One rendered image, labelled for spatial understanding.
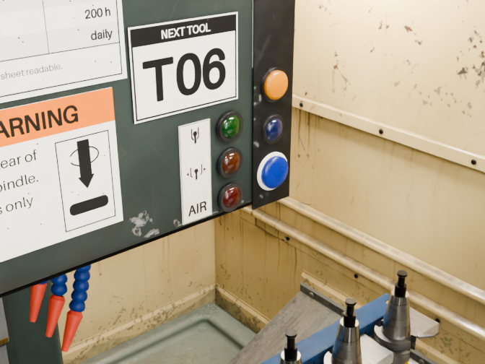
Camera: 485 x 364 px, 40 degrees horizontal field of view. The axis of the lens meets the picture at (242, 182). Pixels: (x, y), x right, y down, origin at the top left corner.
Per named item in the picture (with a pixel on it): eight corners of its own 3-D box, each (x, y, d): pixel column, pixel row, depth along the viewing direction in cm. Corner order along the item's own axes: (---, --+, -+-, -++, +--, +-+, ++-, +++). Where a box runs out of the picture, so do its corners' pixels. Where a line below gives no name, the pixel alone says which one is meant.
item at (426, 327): (445, 329, 104) (446, 325, 103) (425, 343, 101) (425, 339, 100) (409, 309, 109) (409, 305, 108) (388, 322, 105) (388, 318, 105)
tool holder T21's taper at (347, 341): (348, 347, 97) (351, 308, 94) (369, 365, 94) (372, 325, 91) (324, 357, 95) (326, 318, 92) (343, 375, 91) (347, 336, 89)
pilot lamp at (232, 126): (243, 137, 56) (243, 112, 55) (222, 143, 54) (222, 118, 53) (238, 135, 56) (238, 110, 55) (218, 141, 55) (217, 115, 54)
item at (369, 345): (401, 359, 97) (401, 354, 97) (377, 375, 94) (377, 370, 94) (364, 336, 102) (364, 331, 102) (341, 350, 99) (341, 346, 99)
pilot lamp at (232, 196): (243, 206, 58) (243, 183, 57) (223, 213, 57) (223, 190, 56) (239, 204, 59) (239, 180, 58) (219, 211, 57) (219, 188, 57)
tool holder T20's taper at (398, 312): (390, 318, 103) (394, 281, 101) (416, 330, 101) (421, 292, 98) (374, 331, 100) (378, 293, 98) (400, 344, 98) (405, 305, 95)
